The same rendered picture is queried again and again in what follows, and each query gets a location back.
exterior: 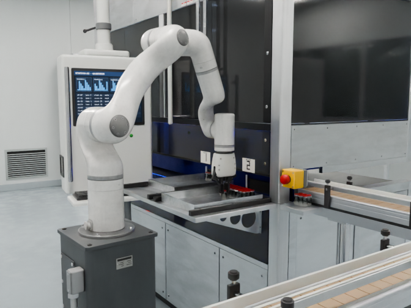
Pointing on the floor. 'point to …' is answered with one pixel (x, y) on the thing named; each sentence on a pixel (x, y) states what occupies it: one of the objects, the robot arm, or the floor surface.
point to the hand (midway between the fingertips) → (224, 187)
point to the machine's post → (280, 137)
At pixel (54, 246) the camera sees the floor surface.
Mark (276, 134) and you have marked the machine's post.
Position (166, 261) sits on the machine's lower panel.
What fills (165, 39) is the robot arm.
